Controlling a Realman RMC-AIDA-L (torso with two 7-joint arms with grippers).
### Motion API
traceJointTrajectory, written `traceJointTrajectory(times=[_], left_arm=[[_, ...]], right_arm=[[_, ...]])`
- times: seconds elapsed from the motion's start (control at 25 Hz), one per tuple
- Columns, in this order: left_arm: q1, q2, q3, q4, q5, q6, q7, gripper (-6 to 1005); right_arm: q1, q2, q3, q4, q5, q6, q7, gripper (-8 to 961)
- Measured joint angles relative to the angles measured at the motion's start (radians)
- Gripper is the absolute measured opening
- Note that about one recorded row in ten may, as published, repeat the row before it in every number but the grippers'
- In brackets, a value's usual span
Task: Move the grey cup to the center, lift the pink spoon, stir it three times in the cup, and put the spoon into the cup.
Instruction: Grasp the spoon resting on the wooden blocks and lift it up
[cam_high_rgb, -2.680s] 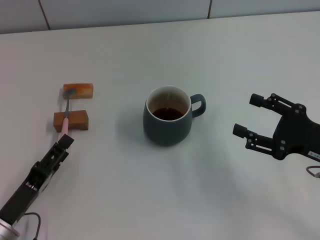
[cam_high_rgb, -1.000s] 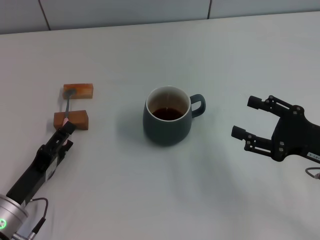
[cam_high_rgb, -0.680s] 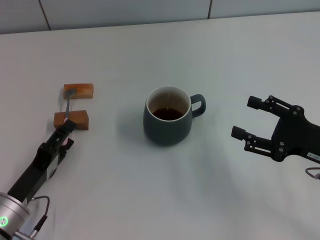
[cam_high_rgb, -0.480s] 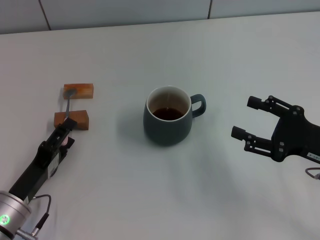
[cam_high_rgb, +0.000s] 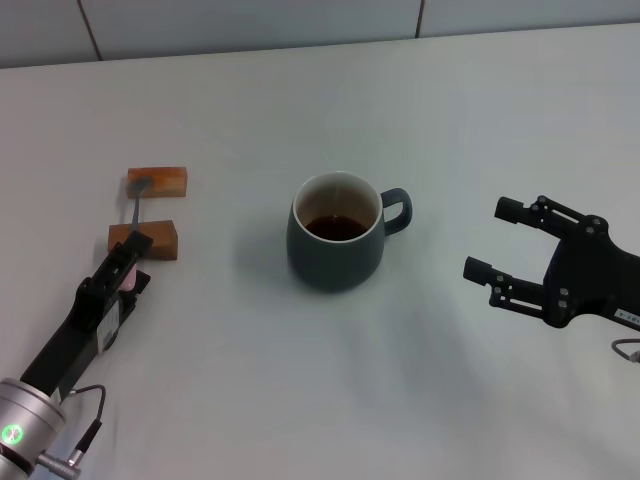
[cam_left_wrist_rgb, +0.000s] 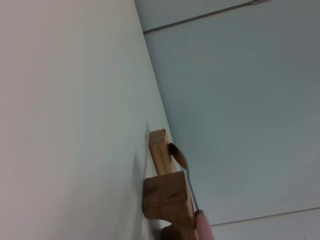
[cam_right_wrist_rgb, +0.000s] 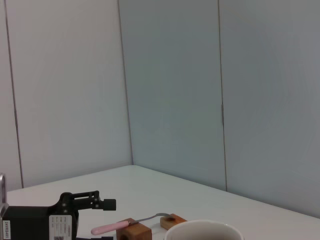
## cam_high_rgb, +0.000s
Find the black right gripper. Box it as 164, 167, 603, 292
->
462, 195, 640, 332

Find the grey ceramic mug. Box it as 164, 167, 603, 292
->
285, 171, 414, 294

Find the dark brown wooden block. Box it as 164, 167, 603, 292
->
108, 219, 180, 262

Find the dark coffee liquid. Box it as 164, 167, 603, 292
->
303, 213, 369, 242

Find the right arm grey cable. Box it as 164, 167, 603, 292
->
610, 338, 640, 364

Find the light orange wooden block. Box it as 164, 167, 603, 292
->
126, 167, 190, 200

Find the pink handled metal spoon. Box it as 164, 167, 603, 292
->
122, 178, 155, 293

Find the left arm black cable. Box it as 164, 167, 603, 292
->
38, 383, 108, 475

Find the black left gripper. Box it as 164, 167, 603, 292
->
19, 231, 154, 400

